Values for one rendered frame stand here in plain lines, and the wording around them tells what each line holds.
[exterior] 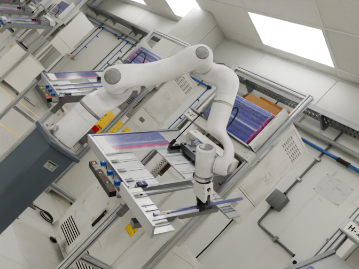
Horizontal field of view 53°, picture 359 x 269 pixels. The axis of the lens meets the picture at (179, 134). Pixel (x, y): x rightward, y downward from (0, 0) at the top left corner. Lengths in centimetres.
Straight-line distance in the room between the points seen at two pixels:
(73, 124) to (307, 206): 261
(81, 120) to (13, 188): 39
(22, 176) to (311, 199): 277
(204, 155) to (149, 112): 208
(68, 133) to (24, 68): 489
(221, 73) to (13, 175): 97
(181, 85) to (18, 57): 344
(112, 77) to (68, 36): 495
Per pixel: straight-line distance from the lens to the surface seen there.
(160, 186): 203
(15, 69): 646
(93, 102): 161
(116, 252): 226
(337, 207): 363
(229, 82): 160
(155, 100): 352
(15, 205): 172
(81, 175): 357
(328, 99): 437
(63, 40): 648
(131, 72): 159
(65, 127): 162
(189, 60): 157
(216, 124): 156
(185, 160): 235
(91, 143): 243
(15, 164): 167
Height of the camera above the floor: 97
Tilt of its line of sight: 4 degrees up
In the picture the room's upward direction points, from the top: 44 degrees clockwise
